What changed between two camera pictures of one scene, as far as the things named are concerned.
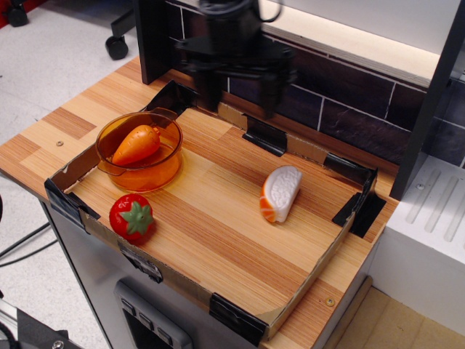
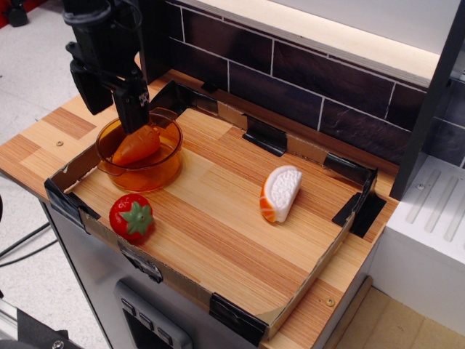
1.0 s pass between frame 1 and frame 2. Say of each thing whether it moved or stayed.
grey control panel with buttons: stayed
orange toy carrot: stayed
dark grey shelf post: stayed
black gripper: moved
